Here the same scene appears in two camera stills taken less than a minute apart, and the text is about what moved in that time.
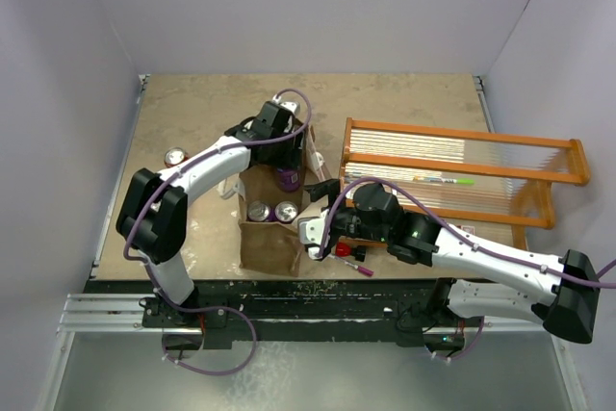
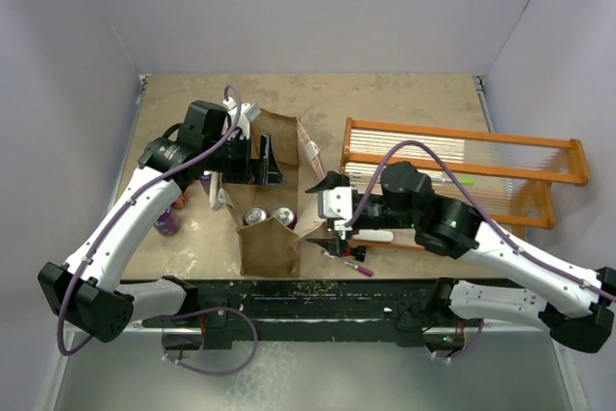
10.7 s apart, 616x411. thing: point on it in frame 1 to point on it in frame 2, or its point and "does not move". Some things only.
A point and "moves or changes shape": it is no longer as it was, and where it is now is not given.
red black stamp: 345,249 does not move
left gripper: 292,159 to 252,170
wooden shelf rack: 483,177 does not move
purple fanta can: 289,180 moves or changes shape
